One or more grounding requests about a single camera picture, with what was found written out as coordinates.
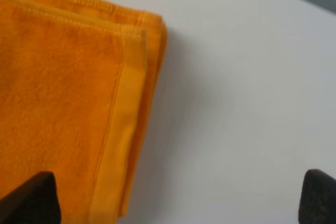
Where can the orange terry towel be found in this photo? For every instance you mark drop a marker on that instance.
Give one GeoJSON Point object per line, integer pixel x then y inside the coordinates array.
{"type": "Point", "coordinates": [77, 83]}

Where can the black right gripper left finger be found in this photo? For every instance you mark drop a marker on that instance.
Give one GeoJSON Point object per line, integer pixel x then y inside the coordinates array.
{"type": "Point", "coordinates": [34, 201]}

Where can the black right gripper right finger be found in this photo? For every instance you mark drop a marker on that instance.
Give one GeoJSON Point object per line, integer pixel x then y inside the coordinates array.
{"type": "Point", "coordinates": [317, 201]}

